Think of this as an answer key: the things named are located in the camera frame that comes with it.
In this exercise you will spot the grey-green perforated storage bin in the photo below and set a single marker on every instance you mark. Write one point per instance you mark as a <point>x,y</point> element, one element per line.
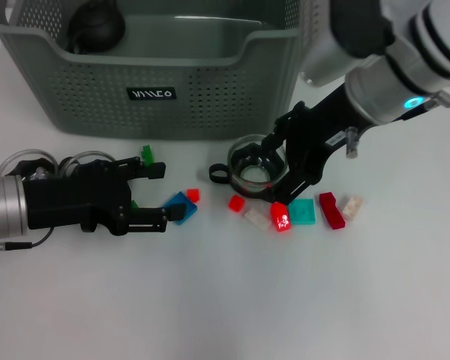
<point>210,105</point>

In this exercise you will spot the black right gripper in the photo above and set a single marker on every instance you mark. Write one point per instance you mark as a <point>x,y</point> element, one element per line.
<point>315,138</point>

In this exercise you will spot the dark red long brick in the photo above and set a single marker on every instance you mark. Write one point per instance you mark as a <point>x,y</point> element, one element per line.
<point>332,212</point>

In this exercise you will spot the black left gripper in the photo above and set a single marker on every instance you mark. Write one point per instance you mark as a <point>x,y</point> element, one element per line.
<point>71,198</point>

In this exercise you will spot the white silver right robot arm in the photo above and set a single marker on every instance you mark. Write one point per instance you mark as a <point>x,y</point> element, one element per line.
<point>382,86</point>

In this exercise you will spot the white flat toy brick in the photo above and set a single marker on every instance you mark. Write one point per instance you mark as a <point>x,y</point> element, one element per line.
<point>257,219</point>

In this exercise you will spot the small red toy brick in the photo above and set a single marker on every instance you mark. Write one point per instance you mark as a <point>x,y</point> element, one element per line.
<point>236,203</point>
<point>193,195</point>

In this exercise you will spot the black round teapot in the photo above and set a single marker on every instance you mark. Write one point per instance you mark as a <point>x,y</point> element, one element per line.
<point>97,26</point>

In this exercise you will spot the bright red toy brick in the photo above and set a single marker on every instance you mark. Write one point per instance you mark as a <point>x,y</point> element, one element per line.
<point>281,219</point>

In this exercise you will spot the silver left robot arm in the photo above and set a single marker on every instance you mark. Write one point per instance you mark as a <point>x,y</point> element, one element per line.
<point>3,206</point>

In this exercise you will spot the beige white toy brick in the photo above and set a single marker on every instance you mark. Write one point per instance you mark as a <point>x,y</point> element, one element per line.
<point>351,207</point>

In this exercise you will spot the teal square toy plate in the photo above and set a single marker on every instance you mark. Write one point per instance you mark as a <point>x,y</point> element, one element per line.
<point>303,213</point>

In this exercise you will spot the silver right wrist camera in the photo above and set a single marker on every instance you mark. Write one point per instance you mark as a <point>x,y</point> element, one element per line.
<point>322,56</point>

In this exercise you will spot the blue square toy plate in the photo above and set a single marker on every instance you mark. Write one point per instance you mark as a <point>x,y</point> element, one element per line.
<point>180,198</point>

